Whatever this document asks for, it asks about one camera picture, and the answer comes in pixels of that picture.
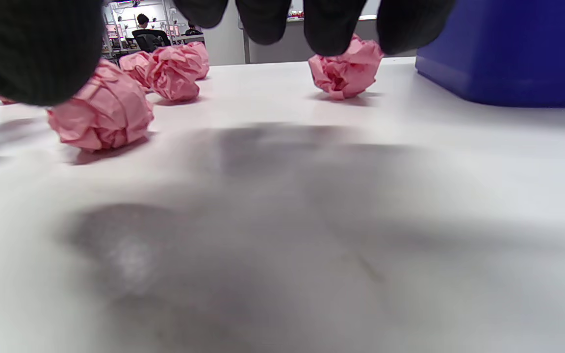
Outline person's right hand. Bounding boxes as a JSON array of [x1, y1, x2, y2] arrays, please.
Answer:
[[0, 0, 457, 106]]

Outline blue recycling bin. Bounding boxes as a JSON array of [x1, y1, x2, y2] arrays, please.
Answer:
[[415, 0, 565, 108]]

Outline white metal shelving rack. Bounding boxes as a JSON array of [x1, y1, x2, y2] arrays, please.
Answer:
[[103, 0, 175, 50]]

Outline black mesh desk chair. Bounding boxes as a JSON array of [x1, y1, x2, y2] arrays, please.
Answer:
[[131, 29, 171, 53]]

